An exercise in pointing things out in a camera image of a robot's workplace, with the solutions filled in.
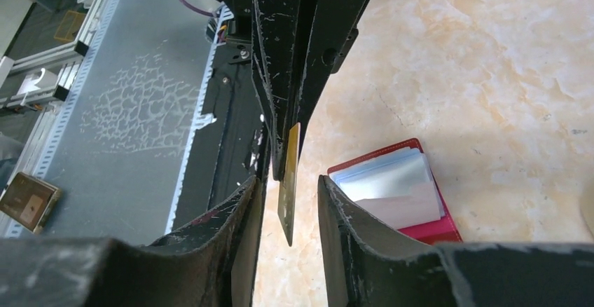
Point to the white slotted cable duct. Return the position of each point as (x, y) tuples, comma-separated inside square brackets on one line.
[(115, 147)]

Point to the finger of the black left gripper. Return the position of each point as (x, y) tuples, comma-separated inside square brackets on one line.
[(331, 25), (274, 31)]

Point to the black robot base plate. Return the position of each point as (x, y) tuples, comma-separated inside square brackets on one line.
[(229, 139)]

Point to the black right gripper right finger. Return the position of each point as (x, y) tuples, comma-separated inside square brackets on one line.
[(367, 263)]

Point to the red card holder wallet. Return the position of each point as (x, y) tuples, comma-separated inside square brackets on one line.
[(395, 184)]

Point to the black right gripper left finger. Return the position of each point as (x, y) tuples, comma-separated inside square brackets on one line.
[(210, 261)]

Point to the small brown box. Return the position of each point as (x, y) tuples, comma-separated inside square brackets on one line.
[(30, 201)]

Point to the aluminium frame rail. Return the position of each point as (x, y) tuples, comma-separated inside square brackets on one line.
[(29, 83)]

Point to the beige oval card tray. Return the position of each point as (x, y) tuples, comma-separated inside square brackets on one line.
[(586, 207)]

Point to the gold credit card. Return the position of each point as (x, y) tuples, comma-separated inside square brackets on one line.
[(287, 186)]

